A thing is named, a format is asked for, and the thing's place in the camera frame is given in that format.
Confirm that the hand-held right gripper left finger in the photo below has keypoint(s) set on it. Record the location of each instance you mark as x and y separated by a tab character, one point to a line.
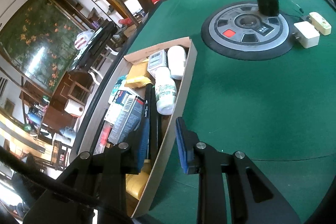
144	142

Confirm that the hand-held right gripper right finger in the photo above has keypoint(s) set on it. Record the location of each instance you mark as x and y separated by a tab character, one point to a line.
182	145

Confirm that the dark blue barcode box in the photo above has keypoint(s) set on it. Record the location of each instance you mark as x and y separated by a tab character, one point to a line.
128	127

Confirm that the black marker pen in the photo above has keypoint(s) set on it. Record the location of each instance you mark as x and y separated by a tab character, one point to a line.
155	108

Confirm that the red clear packet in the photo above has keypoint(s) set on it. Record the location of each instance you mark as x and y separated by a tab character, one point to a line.
103	137

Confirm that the small yellow object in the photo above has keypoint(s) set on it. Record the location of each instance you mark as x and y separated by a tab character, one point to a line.
136	186

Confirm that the white labelled medicine bottle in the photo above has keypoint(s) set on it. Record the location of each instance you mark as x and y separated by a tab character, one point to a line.
165	90

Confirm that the shallow cardboard box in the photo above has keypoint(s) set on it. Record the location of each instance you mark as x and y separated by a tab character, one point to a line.
183	87

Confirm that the teal cartoon packet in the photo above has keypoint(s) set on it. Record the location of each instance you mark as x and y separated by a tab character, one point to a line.
116	87

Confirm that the yellow snack packet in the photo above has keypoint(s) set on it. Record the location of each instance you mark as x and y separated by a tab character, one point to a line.
137	74

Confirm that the white pink barcode box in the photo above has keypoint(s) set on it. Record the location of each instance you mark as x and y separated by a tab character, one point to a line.
157	62

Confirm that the plain white bottle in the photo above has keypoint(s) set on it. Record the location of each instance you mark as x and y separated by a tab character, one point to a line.
177	61

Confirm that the white paper towel roll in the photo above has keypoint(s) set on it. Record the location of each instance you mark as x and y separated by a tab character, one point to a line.
73	107

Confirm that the black long case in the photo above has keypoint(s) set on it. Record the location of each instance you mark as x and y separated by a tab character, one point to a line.
99	40

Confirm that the white red plastic bag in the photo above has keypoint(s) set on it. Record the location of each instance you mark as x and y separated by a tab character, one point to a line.
84	39

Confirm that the white power adapter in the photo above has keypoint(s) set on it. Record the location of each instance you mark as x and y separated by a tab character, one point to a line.
307	35

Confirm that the cream power strip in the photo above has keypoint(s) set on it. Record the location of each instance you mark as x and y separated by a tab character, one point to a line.
320	23

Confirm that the floral wall painting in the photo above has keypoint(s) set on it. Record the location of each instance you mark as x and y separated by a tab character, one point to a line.
36	40

